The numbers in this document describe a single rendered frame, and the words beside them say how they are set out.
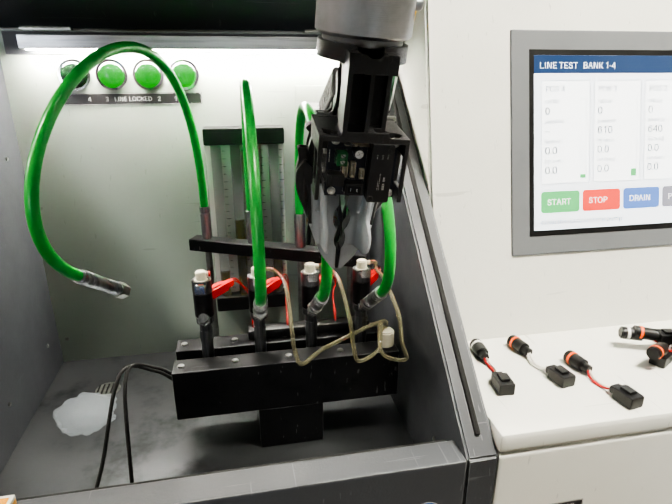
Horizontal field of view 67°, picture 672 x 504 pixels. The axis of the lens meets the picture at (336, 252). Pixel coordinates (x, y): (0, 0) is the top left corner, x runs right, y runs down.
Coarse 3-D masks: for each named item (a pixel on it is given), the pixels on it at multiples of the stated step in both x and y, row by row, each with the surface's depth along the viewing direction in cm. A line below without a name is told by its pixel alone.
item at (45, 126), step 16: (112, 48) 63; (128, 48) 66; (144, 48) 69; (80, 64) 58; (96, 64) 60; (160, 64) 73; (64, 80) 56; (80, 80) 58; (176, 80) 77; (64, 96) 55; (48, 112) 54; (48, 128) 54; (192, 128) 84; (32, 144) 53; (192, 144) 85; (32, 160) 52; (32, 176) 52; (32, 192) 52; (32, 208) 53; (208, 208) 90; (32, 224) 53; (48, 240) 55; (48, 256) 55; (64, 272) 58; (80, 272) 60
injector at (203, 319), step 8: (192, 280) 74; (208, 280) 74; (192, 288) 74; (208, 288) 74; (200, 296) 74; (208, 296) 74; (200, 304) 74; (208, 304) 75; (200, 312) 75; (208, 312) 75; (200, 320) 73; (208, 320) 74; (200, 328) 76; (208, 328) 76; (200, 336) 77; (208, 336) 77; (208, 344) 77; (208, 352) 77
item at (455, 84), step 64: (448, 0) 76; (512, 0) 78; (576, 0) 80; (640, 0) 82; (448, 64) 77; (448, 128) 78; (448, 192) 79; (448, 256) 80; (512, 256) 82; (576, 256) 84; (640, 256) 86; (512, 320) 83; (576, 320) 85; (640, 320) 88; (576, 448) 64; (640, 448) 66
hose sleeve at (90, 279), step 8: (88, 272) 62; (80, 280) 60; (88, 280) 61; (96, 280) 62; (104, 280) 64; (112, 280) 66; (96, 288) 64; (104, 288) 64; (112, 288) 66; (120, 288) 67
